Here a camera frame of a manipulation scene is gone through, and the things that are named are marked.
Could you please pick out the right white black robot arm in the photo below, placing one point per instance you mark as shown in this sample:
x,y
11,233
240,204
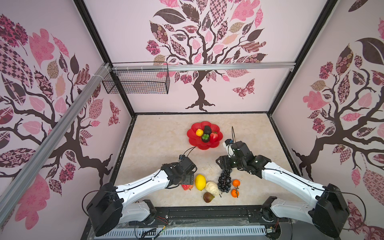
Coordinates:
x,y
322,206

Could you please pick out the small yellow quince fruit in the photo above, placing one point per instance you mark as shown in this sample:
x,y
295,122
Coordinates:
x,y
199,132

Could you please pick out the brown green fig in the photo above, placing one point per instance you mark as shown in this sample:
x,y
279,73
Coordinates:
x,y
208,197

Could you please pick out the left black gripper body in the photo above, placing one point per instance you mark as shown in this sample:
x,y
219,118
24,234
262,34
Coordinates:
x,y
186,179

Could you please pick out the orange tangerine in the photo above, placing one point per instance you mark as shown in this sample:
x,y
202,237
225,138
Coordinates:
x,y
236,183
235,193

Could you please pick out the rear aluminium frame rail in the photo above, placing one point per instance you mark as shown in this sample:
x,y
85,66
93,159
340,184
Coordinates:
x,y
205,67

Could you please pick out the dark green avocado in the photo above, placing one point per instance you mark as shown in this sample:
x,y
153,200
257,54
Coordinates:
x,y
207,130

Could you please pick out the black wire mesh basket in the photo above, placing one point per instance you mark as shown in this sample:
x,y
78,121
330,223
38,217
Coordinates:
x,y
138,78

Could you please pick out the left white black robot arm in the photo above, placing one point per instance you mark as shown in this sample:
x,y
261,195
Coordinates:
x,y
113,205

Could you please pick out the black grape bunch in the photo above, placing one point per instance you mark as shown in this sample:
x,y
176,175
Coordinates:
x,y
225,181

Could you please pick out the white slotted cable duct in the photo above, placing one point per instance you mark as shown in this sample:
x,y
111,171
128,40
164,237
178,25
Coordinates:
x,y
180,232

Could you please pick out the upper orange tangerine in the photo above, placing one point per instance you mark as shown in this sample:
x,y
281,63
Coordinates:
x,y
236,183

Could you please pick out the red pomegranate fruit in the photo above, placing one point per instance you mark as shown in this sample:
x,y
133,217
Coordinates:
x,y
187,187

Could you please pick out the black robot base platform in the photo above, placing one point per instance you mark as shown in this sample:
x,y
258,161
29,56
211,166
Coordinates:
x,y
215,216

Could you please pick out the red flower-shaped fruit bowl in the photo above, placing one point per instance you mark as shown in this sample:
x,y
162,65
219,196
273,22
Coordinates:
x,y
197,142

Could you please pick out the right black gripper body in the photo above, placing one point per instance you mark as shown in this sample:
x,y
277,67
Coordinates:
x,y
226,162

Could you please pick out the red strawberry with green leaves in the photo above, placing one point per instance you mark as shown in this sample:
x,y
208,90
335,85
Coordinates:
x,y
214,136

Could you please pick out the aluminium frame rail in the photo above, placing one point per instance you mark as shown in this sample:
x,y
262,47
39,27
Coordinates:
x,y
24,179
205,67

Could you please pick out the left aluminium frame rail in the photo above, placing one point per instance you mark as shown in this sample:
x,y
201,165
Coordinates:
x,y
24,179

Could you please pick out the lower orange tangerine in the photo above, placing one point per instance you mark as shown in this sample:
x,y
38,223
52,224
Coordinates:
x,y
235,193

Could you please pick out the yellow lemon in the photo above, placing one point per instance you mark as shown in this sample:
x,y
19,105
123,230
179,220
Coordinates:
x,y
200,182

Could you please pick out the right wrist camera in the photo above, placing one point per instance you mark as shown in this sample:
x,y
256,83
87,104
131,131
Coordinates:
x,y
227,143

